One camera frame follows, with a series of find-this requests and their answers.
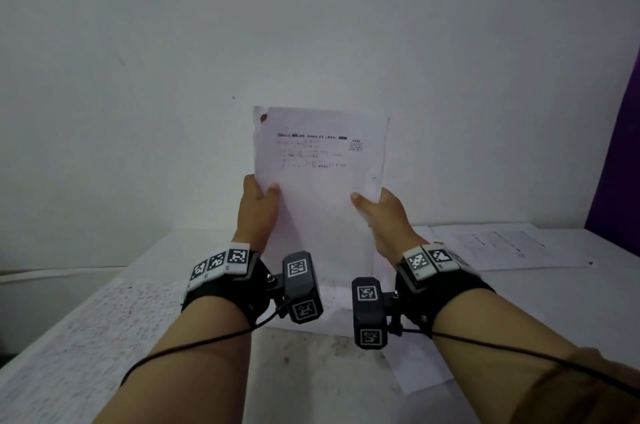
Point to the person's right hand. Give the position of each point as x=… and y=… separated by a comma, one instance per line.
x=391, y=228

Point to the person's left hand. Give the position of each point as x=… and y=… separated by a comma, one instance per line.
x=252, y=221

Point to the person's right thumb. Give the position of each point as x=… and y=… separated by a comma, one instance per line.
x=364, y=202

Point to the person's left thumb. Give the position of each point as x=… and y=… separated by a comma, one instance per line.
x=272, y=194

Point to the white printed paper sheet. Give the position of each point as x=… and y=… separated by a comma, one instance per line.
x=320, y=188

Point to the person's right forearm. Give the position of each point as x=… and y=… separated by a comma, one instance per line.
x=495, y=353

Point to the person's left forearm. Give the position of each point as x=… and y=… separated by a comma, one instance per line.
x=200, y=363

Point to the printed form paper sheet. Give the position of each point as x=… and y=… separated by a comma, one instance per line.
x=505, y=244

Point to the blank white paper sheet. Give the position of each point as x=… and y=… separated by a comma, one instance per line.
x=420, y=363

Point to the handwritten paper sheet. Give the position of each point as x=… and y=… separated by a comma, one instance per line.
x=75, y=353

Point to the purple curtain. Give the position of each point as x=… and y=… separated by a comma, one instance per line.
x=617, y=173

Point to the black wrist camera with markers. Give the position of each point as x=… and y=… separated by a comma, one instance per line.
x=301, y=288
x=369, y=313

